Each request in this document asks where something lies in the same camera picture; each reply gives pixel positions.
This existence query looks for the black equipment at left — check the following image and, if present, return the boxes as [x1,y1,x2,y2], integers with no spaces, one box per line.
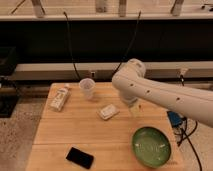
[0,46,19,118]

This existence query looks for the right black hanging cable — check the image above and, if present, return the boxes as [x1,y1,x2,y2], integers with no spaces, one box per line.
[105,10,142,81]

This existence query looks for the black smartphone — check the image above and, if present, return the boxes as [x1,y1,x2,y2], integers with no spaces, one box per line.
[66,147,94,169]

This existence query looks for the yellow tool on arm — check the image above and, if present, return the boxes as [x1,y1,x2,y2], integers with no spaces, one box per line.
[130,104,142,117]

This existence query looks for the clear plastic cup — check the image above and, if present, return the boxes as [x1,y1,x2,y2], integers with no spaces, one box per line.
[79,78,95,100]

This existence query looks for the black hanging cable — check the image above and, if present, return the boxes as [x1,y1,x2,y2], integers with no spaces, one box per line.
[62,11,82,81]
[105,10,142,81]

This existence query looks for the black floor cable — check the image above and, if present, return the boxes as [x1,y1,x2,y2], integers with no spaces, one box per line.
[174,117,203,171]

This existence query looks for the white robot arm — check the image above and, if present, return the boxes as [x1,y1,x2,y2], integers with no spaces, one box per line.
[112,59,213,127]

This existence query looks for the white soap bar box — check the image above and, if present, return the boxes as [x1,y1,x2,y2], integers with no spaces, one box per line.
[98,104,119,120]

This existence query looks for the left black hanging cable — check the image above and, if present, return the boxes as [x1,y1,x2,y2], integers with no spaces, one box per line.
[62,11,82,81]

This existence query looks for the blue connector box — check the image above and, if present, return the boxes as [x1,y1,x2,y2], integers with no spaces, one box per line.
[167,111,183,127]

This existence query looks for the green ceramic bowl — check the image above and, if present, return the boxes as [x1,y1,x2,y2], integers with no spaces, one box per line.
[131,127,171,168]

